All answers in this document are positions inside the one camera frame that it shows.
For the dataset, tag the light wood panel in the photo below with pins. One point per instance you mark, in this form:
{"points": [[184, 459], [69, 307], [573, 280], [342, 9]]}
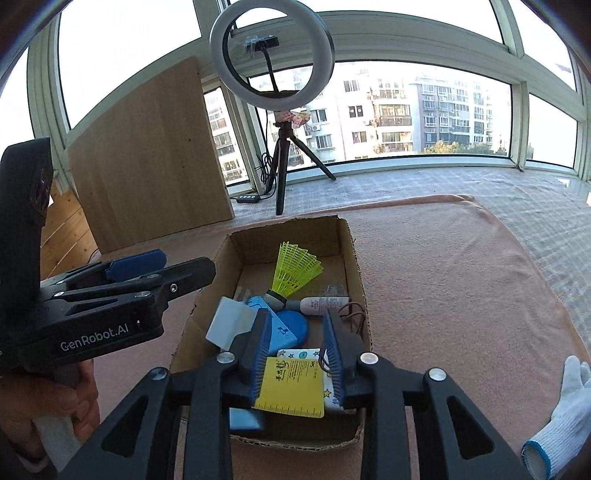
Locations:
{"points": [[147, 161]]}

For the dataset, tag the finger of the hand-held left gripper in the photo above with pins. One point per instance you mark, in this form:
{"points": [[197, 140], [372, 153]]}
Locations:
{"points": [[184, 277], [134, 266]]}

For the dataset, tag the white window frame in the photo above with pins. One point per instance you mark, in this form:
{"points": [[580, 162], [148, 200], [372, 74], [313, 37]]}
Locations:
{"points": [[415, 37]]}

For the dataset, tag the pink paper tag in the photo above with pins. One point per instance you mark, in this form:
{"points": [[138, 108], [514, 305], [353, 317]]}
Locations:
{"points": [[295, 119]]}

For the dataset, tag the yellow ruler-edged card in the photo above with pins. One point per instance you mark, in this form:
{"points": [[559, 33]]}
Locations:
{"points": [[291, 387]]}

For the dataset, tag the black tripod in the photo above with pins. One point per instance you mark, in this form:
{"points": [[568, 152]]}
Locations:
{"points": [[282, 161]]}

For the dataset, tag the small white grey-capped bottle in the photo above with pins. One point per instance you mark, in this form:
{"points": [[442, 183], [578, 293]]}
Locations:
{"points": [[323, 304]]}

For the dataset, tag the pine plank board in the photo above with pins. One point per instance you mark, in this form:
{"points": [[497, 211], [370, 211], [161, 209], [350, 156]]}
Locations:
{"points": [[69, 230]]}

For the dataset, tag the person's left hand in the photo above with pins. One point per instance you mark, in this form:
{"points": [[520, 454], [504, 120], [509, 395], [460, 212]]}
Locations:
{"points": [[41, 397]]}

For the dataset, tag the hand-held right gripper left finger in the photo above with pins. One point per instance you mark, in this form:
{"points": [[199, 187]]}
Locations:
{"points": [[261, 355]]}

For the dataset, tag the patterned tissue packet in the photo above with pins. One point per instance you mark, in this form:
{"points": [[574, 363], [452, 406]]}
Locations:
{"points": [[295, 354]]}

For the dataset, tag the blue plastic case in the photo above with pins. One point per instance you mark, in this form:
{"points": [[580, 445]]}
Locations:
{"points": [[286, 330]]}

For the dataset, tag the brown cardboard box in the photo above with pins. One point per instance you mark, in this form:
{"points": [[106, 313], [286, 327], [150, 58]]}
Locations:
{"points": [[258, 249]]}

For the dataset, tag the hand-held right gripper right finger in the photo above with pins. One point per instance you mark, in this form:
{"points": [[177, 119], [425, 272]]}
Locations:
{"points": [[331, 360]]}

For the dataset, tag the yellow plastic shuttlecock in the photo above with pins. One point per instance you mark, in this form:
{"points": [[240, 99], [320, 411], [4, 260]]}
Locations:
{"points": [[291, 272]]}

